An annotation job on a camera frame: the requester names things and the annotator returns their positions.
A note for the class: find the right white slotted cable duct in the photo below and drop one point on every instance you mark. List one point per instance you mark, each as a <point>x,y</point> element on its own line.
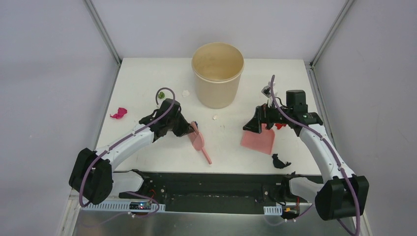
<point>273,210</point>

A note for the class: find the black paper scrap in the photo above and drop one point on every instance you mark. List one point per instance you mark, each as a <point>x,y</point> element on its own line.
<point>277,163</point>

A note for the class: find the beige paper bucket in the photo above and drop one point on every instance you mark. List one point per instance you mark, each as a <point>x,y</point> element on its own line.
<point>217,68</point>

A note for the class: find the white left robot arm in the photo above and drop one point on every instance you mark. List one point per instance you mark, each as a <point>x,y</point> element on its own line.
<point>94,173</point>

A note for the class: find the left white slotted cable duct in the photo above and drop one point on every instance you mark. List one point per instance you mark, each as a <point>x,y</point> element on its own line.
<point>127,206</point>

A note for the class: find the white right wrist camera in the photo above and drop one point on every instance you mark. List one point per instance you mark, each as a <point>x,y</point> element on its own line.
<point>266,91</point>

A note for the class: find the pink hand brush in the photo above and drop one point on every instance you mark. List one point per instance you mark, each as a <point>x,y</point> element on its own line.
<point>198,141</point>

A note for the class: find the red paper scrap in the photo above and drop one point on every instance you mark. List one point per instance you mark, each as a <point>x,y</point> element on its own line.
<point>279,125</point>

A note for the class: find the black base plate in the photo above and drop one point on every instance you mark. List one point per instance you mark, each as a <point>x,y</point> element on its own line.
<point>213,193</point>

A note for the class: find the pink dustpan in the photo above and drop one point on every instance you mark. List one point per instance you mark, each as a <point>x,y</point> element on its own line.
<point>262,142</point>

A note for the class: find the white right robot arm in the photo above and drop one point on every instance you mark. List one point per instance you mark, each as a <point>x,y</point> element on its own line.
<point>343,193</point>

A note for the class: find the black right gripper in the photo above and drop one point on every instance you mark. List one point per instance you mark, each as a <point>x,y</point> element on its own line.
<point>262,116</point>

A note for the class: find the white slotted cable duct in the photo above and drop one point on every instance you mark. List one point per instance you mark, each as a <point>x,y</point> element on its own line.
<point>127,206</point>
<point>273,210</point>

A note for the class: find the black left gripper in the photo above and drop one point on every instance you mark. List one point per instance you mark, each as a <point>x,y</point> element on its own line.
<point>187,128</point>

